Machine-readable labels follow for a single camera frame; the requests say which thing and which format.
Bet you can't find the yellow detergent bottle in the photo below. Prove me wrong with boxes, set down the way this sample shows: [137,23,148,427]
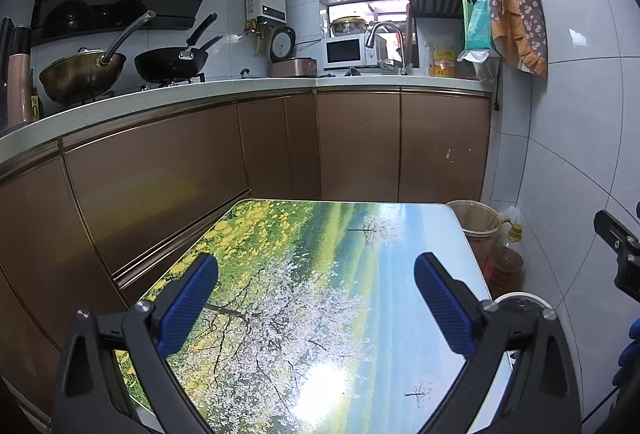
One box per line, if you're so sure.
[432,44,459,77]

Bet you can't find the brown kitchen counter cabinet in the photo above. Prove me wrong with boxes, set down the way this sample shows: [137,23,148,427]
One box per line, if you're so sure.
[0,74,496,430]

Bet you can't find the beige bucket with bag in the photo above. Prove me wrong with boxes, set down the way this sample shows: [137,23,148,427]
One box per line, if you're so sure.
[445,200,502,269]

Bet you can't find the cooking oil bottle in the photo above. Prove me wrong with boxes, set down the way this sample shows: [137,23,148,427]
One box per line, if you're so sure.
[482,223,526,298]

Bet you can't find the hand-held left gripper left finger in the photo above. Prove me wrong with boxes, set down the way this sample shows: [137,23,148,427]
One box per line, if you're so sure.
[50,253,220,434]

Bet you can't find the landscape print table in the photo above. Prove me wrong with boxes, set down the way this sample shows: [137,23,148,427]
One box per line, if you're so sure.
[114,199,516,434]

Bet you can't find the golden wok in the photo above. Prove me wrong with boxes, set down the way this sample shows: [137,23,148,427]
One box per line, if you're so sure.
[38,10,157,105]

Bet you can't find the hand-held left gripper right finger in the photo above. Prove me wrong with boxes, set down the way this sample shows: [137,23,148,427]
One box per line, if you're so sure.
[413,252,583,434]

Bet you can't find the green plastic bag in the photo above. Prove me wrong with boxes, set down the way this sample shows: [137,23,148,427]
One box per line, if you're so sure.
[460,0,497,53]

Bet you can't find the white microwave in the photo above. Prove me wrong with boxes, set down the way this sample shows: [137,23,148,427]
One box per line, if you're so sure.
[321,34,379,70]

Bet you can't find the person's right hand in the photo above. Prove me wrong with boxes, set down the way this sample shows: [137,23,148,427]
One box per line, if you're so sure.
[614,320,640,387]

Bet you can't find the white plastic bag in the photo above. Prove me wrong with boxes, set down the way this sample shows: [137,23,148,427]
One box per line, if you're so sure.
[457,48,502,83]

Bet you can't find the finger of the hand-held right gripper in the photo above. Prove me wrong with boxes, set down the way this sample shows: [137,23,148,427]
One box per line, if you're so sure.
[593,210,640,265]

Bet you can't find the brown thermos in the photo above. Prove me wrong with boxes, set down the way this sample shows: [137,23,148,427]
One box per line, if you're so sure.
[0,16,34,125]

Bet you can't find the black wok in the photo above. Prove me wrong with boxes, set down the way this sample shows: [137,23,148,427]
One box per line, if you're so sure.
[133,12,224,83]

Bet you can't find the steel pot with lid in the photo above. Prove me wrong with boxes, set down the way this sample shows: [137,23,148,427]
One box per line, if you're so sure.
[329,16,370,37]

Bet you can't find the pink rice cooker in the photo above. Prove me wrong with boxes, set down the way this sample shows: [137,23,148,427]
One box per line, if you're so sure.
[269,26,319,78]

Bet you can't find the small sauce bottle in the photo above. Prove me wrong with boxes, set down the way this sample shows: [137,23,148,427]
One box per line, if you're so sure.
[29,82,45,121]

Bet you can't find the chrome faucet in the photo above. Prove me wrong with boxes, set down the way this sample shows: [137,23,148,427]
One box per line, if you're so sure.
[365,21,409,76]

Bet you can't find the white rimmed trash bin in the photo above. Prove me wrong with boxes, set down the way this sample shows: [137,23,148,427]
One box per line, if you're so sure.
[492,292,552,357]

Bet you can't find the gas stove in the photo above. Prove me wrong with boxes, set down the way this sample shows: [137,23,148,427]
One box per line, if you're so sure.
[139,72,207,90]

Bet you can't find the black cable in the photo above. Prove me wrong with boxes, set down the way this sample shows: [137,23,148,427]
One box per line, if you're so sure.
[584,383,622,426]

